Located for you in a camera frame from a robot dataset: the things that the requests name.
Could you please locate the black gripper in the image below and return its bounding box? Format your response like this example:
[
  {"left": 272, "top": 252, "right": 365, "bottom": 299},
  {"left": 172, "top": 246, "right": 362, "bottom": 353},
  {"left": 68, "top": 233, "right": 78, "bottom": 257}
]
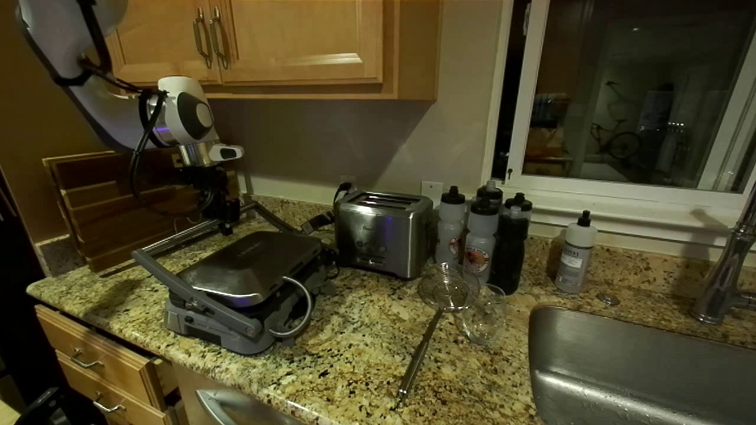
[{"left": 185, "top": 164, "right": 243, "bottom": 236}]

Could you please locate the grey panini grill toaster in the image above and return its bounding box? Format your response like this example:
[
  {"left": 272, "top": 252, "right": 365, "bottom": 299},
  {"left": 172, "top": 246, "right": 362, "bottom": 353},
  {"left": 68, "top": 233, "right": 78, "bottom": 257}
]
[{"left": 131, "top": 196, "right": 341, "bottom": 360}]

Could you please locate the silver slot toaster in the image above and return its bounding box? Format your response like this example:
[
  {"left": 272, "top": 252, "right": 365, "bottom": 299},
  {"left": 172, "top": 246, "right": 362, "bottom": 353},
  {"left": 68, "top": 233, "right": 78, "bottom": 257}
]
[{"left": 332, "top": 189, "right": 437, "bottom": 281}]

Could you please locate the wooden knife block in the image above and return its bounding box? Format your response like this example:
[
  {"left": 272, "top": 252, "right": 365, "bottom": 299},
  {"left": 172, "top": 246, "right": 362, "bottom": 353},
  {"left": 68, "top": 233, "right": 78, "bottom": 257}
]
[{"left": 42, "top": 148, "right": 243, "bottom": 277}]

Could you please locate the wooden drawer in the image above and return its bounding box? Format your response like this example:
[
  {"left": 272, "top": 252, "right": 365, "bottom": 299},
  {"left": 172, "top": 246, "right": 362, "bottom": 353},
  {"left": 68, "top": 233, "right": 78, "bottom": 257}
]
[
  {"left": 54, "top": 353, "right": 172, "bottom": 425},
  {"left": 34, "top": 304, "right": 179, "bottom": 410}
]

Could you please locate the clear glass bowl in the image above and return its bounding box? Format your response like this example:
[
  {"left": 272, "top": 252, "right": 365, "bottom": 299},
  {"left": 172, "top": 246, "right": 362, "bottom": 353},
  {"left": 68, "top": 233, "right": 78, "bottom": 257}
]
[{"left": 417, "top": 262, "right": 482, "bottom": 318}]

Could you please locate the black appliance side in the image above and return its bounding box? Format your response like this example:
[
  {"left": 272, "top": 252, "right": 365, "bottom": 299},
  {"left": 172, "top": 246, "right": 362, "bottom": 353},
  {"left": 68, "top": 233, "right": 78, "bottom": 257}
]
[{"left": 0, "top": 167, "right": 105, "bottom": 425}]

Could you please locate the white sports bottle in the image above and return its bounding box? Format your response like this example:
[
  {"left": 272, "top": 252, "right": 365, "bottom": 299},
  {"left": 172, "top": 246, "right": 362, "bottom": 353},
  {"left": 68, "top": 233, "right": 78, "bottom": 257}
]
[{"left": 436, "top": 184, "right": 470, "bottom": 269}]

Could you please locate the metal whisk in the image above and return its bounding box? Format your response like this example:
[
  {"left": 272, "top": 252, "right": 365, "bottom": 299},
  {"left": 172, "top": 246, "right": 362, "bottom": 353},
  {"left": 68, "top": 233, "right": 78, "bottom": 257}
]
[{"left": 391, "top": 262, "right": 468, "bottom": 409}]

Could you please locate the clear sports bottle red print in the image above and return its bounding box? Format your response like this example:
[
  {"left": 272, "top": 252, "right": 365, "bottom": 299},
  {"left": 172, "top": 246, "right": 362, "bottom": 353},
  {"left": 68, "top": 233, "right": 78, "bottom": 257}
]
[{"left": 461, "top": 196, "right": 504, "bottom": 290}]

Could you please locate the sports bottle black cap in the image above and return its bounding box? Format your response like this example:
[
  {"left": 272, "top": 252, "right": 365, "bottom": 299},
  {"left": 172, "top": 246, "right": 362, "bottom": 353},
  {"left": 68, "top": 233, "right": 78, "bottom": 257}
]
[{"left": 476, "top": 178, "right": 507, "bottom": 209}]

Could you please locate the clear glass cup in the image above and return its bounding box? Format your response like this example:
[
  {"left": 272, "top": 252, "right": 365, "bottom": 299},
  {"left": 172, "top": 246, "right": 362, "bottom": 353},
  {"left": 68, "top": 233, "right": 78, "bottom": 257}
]
[{"left": 458, "top": 281, "right": 510, "bottom": 350}]

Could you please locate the small white squeeze bottle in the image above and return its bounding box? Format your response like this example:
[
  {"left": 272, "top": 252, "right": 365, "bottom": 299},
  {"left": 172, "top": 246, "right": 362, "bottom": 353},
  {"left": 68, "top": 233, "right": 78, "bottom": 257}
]
[{"left": 554, "top": 209, "right": 600, "bottom": 297}]

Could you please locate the white framed window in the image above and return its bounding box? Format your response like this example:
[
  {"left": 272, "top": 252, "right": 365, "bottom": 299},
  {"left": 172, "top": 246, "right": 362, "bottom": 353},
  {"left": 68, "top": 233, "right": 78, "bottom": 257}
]
[{"left": 482, "top": 0, "right": 756, "bottom": 231}]

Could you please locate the stainless steel sink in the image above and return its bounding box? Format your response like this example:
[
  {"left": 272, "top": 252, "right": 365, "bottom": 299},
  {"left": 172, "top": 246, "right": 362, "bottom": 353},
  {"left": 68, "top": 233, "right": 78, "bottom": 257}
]
[{"left": 528, "top": 304, "right": 756, "bottom": 425}]

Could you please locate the chrome faucet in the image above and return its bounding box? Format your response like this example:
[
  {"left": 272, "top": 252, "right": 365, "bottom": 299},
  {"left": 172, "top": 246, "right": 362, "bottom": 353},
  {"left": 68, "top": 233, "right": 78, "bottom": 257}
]
[{"left": 693, "top": 184, "right": 756, "bottom": 325}]

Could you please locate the grey grill power cord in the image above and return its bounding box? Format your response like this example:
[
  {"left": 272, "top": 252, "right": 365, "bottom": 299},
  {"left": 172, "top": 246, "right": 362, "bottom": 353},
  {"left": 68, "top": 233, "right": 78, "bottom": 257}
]
[{"left": 266, "top": 275, "right": 318, "bottom": 341}]

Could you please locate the black toaster cord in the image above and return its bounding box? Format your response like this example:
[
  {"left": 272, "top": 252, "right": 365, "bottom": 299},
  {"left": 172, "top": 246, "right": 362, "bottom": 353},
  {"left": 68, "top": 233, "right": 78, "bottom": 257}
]
[{"left": 303, "top": 179, "right": 358, "bottom": 233}]

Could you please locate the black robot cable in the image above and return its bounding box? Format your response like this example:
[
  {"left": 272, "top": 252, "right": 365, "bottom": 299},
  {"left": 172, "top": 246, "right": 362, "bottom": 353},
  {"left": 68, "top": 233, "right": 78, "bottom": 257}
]
[{"left": 73, "top": 0, "right": 170, "bottom": 200}]

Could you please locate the metal cabinet door handle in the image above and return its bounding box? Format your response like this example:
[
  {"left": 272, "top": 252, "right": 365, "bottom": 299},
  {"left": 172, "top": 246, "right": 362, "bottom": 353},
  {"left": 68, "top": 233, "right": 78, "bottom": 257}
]
[
  {"left": 192, "top": 8, "right": 216, "bottom": 70},
  {"left": 211, "top": 8, "right": 235, "bottom": 70}
]

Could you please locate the dishwasher with silver handle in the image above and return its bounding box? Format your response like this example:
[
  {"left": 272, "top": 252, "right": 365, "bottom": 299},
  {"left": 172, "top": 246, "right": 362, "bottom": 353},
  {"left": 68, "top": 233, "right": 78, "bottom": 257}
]
[{"left": 172, "top": 363, "right": 318, "bottom": 425}]

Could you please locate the metal drawer handle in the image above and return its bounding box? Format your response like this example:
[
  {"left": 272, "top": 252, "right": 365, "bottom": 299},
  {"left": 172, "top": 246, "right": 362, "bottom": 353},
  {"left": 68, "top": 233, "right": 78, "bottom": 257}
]
[
  {"left": 68, "top": 350, "right": 106, "bottom": 374},
  {"left": 90, "top": 395, "right": 127, "bottom": 419}
]

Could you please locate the wooden wall cabinet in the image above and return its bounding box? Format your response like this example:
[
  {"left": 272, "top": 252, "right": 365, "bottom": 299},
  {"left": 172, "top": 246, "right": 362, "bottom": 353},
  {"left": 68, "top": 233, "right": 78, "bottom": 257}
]
[{"left": 105, "top": 0, "right": 442, "bottom": 104}]

